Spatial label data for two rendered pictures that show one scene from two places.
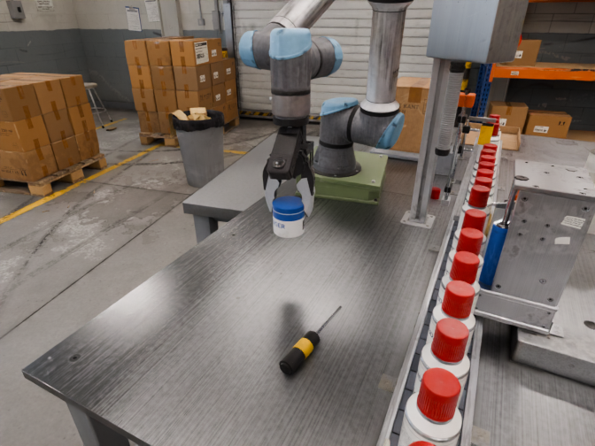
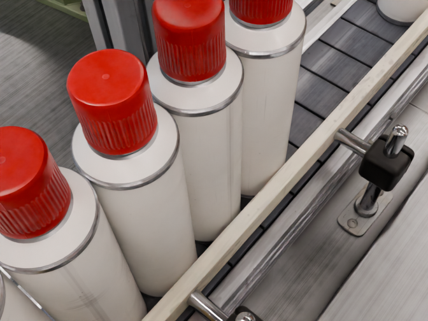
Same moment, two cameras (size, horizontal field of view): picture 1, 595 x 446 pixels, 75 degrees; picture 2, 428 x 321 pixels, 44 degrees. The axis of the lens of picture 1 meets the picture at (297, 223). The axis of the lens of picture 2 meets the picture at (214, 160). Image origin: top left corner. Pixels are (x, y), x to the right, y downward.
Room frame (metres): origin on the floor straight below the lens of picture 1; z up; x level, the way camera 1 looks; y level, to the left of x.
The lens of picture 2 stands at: (0.74, -0.52, 1.24)
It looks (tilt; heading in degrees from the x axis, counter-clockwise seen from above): 57 degrees down; 17
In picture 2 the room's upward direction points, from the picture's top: 3 degrees counter-clockwise
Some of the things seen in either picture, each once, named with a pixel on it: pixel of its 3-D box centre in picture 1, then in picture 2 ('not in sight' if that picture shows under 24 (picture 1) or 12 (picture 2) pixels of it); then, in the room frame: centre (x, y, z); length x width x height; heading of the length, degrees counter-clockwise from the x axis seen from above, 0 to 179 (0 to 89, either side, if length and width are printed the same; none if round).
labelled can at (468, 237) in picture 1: (459, 287); not in sight; (0.51, -0.26, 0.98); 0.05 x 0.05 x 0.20
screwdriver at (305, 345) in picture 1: (315, 334); not in sight; (0.54, -0.03, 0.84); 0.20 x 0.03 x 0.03; 145
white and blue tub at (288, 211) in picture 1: (289, 217); not in sight; (0.75, 0.02, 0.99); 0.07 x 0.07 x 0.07
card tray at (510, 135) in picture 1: (490, 134); not in sight; (1.90, -0.96, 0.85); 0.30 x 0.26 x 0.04; 154
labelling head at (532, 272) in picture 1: (525, 244); not in sight; (0.59, -0.41, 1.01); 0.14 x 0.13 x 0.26; 154
